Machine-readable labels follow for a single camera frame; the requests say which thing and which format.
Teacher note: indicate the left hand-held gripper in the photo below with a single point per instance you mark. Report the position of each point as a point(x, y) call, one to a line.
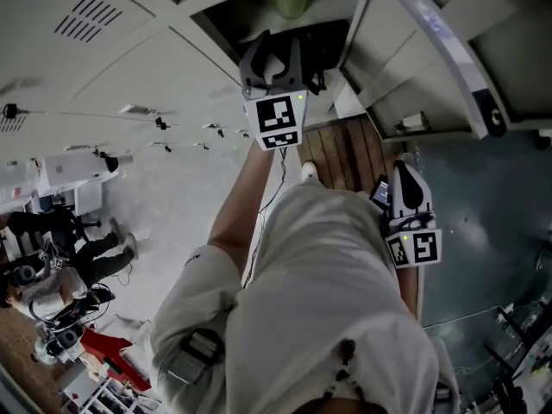
point(276, 119)

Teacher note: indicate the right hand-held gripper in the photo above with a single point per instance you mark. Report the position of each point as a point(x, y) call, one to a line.
point(414, 244)

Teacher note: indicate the grey metal locker cabinet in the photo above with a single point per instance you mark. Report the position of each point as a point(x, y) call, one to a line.
point(108, 80)

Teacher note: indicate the person's left forearm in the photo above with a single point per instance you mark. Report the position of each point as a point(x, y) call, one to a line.
point(241, 214)

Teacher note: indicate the person's right forearm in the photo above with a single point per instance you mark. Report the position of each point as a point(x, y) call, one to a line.
point(407, 291)

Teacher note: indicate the small black screen device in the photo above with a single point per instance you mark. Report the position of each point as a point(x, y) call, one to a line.
point(380, 192)

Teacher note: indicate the wooden slat pallet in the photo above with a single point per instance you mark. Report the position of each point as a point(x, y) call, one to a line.
point(345, 153)

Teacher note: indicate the person's white shoe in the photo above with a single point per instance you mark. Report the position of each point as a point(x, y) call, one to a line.
point(309, 171)

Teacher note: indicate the person's white shirt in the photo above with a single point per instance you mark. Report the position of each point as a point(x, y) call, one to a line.
point(310, 296)

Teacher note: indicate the black round object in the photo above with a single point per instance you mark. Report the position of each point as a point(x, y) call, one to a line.
point(111, 164)

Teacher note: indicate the large white box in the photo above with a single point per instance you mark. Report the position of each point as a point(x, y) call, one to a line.
point(73, 168)

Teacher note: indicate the white shelf unit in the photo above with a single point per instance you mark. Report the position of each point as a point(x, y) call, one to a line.
point(108, 397)

